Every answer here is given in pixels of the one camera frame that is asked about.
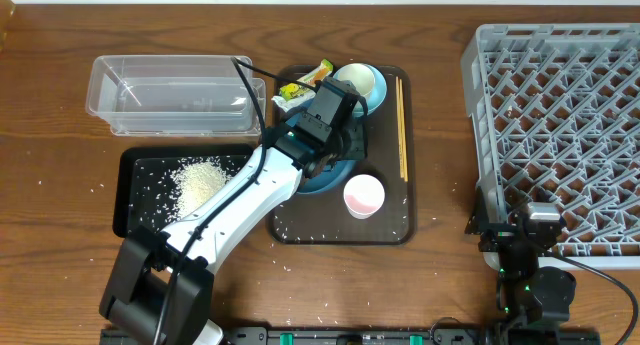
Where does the pink white cup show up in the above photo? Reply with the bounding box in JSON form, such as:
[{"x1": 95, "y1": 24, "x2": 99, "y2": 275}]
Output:
[{"x1": 343, "y1": 174, "x2": 386, "y2": 220}]

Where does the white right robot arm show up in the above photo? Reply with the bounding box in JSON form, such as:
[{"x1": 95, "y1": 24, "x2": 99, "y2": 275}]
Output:
[{"x1": 465, "y1": 189, "x2": 585, "y2": 345}]

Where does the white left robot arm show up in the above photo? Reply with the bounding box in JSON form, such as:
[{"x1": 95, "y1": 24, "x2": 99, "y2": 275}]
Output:
[{"x1": 99, "y1": 109, "x2": 367, "y2": 344}]

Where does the grey plastic dishwasher rack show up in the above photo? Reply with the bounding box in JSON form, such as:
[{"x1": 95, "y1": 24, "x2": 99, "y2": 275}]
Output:
[{"x1": 461, "y1": 23, "x2": 639, "y2": 270}]

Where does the black waste tray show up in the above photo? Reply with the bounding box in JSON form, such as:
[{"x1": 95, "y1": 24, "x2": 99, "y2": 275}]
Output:
[{"x1": 112, "y1": 144, "x2": 253, "y2": 238}]

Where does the light blue small bowl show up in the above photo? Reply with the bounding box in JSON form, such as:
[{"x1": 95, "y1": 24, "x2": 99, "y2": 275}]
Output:
[{"x1": 342, "y1": 64, "x2": 387, "y2": 115}]

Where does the cream paper cup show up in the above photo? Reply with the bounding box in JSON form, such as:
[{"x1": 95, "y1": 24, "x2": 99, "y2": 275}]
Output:
[{"x1": 334, "y1": 63, "x2": 376, "y2": 99}]

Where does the silver foil wrapper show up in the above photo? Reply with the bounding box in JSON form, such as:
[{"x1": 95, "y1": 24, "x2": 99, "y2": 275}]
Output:
[{"x1": 272, "y1": 93, "x2": 315, "y2": 112}]

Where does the yellow green snack wrapper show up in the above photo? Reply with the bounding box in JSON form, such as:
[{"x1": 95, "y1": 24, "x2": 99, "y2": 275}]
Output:
[{"x1": 278, "y1": 59, "x2": 334, "y2": 101}]

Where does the wooden chopstick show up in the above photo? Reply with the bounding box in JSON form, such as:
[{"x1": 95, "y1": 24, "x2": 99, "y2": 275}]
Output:
[
  {"x1": 395, "y1": 76, "x2": 406, "y2": 182},
  {"x1": 397, "y1": 77, "x2": 409, "y2": 183}
]

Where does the dark brown serving tray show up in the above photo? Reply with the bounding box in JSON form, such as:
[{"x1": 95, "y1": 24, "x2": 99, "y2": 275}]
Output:
[{"x1": 267, "y1": 66, "x2": 416, "y2": 246}]

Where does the clear plastic bin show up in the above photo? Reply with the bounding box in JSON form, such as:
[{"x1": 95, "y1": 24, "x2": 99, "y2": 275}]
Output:
[{"x1": 85, "y1": 55, "x2": 266, "y2": 137}]

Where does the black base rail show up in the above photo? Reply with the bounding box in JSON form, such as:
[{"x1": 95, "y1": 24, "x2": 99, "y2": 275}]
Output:
[{"x1": 99, "y1": 326, "x2": 601, "y2": 345}]

